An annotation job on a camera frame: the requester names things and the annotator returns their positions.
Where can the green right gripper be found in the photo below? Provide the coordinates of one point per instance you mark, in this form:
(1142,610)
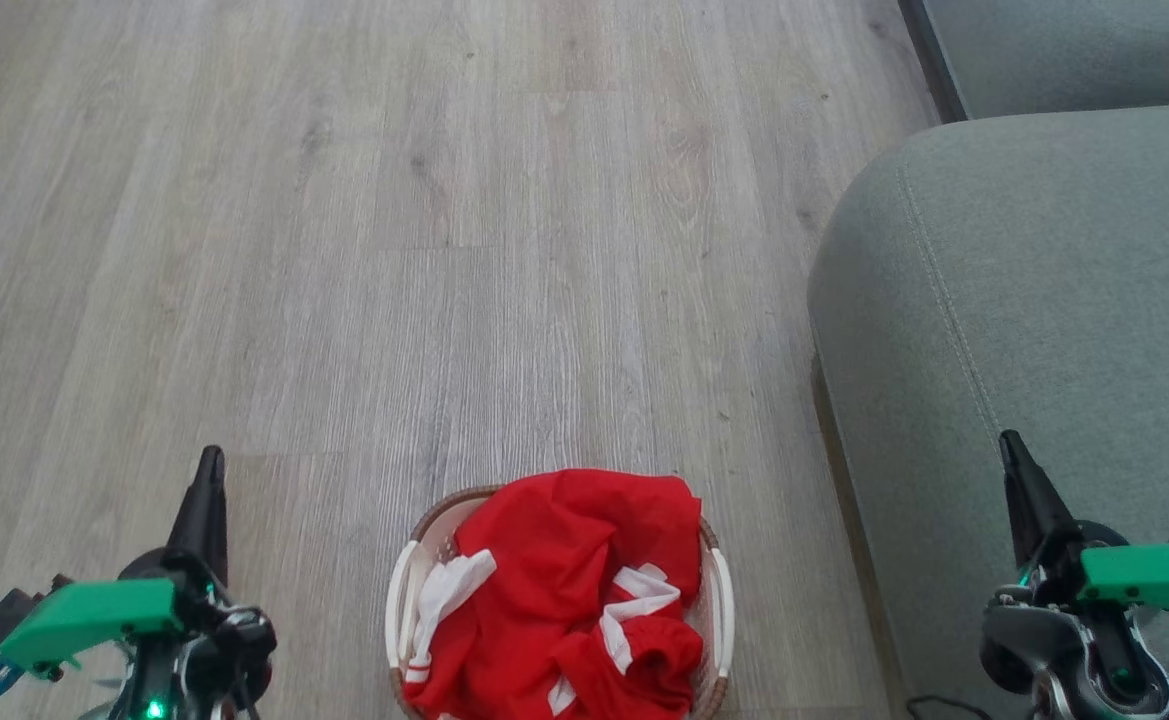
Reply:
(1149,575)

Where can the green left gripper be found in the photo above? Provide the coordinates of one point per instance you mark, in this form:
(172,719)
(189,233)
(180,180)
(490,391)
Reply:
(94,612)

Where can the large red white jersey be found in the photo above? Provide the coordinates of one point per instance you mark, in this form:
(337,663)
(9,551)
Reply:
(564,530)

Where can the grey fabric sofa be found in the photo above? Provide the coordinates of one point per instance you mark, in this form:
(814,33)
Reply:
(1044,300)

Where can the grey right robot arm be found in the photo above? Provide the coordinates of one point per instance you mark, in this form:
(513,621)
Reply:
(1074,660)

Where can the beige plastic laundry basket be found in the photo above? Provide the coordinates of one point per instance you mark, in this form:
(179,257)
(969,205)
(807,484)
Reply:
(719,610)

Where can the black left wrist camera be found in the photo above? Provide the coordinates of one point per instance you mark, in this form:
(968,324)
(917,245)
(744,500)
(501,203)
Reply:
(12,612)

